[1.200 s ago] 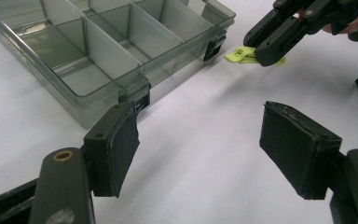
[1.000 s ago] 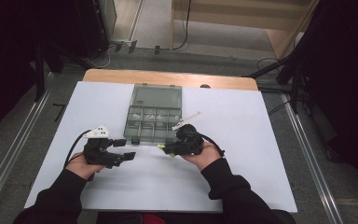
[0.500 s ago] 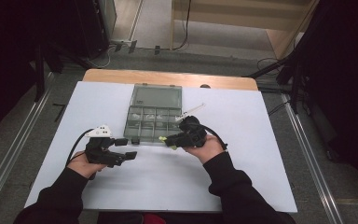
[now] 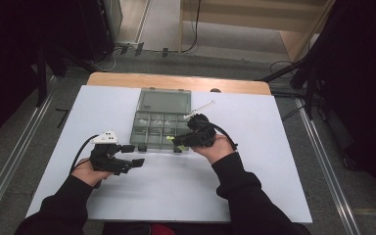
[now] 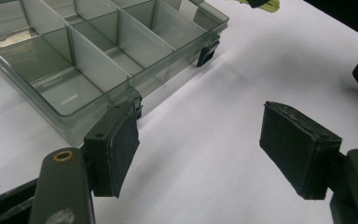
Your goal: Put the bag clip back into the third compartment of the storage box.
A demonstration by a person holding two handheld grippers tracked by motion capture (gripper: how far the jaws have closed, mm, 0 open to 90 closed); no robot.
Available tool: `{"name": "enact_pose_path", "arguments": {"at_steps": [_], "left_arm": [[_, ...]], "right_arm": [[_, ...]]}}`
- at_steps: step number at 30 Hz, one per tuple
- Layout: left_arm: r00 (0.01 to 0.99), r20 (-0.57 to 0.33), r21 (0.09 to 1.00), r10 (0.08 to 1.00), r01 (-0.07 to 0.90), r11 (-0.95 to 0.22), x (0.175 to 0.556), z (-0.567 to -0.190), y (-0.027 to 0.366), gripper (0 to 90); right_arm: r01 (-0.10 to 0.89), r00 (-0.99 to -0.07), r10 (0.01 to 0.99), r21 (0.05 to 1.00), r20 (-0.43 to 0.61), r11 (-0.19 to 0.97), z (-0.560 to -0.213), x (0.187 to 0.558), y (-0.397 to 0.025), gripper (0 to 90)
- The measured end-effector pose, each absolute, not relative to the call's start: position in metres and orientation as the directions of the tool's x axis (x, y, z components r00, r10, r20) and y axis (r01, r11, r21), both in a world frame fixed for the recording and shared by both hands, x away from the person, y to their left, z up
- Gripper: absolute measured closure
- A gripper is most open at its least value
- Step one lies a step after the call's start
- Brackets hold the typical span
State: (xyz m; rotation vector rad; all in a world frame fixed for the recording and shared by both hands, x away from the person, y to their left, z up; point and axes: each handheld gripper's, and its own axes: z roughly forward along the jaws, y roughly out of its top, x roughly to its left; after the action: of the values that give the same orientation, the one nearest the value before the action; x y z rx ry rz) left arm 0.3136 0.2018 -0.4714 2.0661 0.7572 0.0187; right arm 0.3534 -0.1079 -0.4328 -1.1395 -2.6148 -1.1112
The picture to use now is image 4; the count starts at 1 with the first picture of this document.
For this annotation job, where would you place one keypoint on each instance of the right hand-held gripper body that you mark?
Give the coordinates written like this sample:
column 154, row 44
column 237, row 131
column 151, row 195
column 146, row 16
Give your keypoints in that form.
column 202, row 133

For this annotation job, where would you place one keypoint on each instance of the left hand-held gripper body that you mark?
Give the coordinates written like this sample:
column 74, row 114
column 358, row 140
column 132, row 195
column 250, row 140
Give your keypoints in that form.
column 106, row 160

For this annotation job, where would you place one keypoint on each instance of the small yellow-green strip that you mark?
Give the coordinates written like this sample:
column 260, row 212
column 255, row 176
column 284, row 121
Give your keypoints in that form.
column 182, row 148

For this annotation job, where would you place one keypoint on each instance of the grey transparent compartment box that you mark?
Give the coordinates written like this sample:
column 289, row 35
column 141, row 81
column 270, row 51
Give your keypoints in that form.
column 163, row 101

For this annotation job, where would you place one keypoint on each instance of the person's right hand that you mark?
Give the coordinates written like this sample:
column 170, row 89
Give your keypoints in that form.
column 217, row 150

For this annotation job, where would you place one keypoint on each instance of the person's left hand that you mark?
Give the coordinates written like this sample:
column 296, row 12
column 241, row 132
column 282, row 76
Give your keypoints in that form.
column 88, row 174

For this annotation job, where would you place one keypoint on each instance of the small white part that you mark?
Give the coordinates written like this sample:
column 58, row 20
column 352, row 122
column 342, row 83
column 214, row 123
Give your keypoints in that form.
column 142, row 122
column 157, row 122
column 169, row 123

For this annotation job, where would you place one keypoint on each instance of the dark round table grommet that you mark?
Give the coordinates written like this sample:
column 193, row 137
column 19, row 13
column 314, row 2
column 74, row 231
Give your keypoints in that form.
column 215, row 90

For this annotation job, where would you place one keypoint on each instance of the white table board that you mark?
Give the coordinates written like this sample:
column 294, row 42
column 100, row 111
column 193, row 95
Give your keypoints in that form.
column 176, row 189

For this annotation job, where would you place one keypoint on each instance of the person's dark lap clothing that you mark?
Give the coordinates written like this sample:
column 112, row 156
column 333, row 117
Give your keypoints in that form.
column 127, row 229

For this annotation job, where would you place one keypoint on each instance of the wooden table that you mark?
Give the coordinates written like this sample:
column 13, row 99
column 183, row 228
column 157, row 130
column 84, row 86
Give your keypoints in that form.
column 120, row 80

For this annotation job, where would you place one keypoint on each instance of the person's red garment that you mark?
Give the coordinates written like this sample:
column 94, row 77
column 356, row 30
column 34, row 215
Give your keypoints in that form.
column 163, row 230

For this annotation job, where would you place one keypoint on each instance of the black metal stand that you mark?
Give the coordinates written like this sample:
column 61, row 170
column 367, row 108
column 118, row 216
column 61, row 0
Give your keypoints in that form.
column 41, row 84
column 310, row 94

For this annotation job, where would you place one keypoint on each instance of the grey metal cabinet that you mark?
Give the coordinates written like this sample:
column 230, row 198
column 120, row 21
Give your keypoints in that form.
column 114, row 16

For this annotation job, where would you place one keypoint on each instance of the dark curtain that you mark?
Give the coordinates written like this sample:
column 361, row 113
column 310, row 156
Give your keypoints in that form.
column 0, row 65
column 365, row 81

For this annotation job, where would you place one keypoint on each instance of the aluminium floor rail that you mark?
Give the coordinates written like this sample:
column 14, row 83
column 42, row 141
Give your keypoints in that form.
column 324, row 163
column 19, row 148

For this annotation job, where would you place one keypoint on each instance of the dark floor bracket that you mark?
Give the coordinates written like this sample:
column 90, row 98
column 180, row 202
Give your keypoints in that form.
column 165, row 52
column 124, row 50
column 139, row 49

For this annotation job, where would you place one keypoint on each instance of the light wooden frame furniture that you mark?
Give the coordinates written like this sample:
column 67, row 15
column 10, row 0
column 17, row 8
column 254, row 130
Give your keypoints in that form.
column 241, row 24

